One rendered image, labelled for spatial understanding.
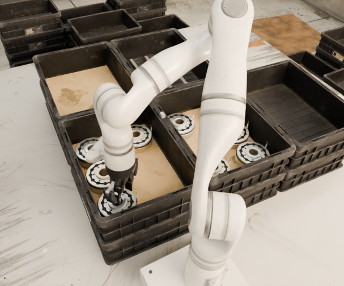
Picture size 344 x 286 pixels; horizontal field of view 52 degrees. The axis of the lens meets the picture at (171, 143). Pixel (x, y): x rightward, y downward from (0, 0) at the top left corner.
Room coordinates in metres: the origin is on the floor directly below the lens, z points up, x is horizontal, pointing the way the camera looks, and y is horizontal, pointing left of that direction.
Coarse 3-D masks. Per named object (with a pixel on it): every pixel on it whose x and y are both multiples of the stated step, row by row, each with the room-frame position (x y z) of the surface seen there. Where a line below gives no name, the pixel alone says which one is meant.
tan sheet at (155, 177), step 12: (156, 144) 0.80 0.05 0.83; (144, 156) 0.75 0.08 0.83; (156, 156) 0.75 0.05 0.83; (84, 168) 0.69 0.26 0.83; (144, 168) 0.70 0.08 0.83; (156, 168) 0.70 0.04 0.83; (168, 168) 0.70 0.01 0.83; (144, 180) 0.65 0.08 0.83; (156, 180) 0.65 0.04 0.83; (168, 180) 0.65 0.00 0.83; (180, 180) 0.66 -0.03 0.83; (144, 192) 0.61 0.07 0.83; (156, 192) 0.61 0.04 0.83; (168, 192) 0.61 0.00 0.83; (96, 204) 0.56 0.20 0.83
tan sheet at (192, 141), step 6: (198, 108) 1.00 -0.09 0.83; (186, 114) 0.96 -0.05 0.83; (192, 114) 0.96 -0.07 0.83; (198, 114) 0.97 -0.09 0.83; (198, 120) 0.93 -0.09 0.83; (198, 126) 0.90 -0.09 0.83; (198, 132) 0.87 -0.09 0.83; (192, 138) 0.84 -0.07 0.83; (192, 144) 0.81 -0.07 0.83; (228, 150) 0.79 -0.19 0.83; (234, 150) 0.79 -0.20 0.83; (228, 156) 0.77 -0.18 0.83; (234, 156) 0.77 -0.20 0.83; (228, 162) 0.74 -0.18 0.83; (234, 162) 0.74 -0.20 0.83; (234, 168) 0.72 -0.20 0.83
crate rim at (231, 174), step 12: (156, 96) 0.93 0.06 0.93; (156, 108) 0.87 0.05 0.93; (252, 108) 0.89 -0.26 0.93; (168, 120) 0.81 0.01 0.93; (264, 120) 0.84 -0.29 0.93; (276, 132) 0.78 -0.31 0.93; (288, 144) 0.73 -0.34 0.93; (192, 156) 0.67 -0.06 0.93; (276, 156) 0.68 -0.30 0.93; (288, 156) 0.70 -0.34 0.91; (240, 168) 0.63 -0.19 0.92; (252, 168) 0.64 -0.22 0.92; (216, 180) 0.59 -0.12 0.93
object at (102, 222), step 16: (64, 128) 0.75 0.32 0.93; (176, 144) 0.71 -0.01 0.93; (192, 160) 0.65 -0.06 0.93; (80, 176) 0.57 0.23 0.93; (176, 192) 0.54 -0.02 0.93; (96, 208) 0.48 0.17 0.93; (128, 208) 0.48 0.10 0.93; (144, 208) 0.49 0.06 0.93; (96, 224) 0.45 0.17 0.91; (112, 224) 0.45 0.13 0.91
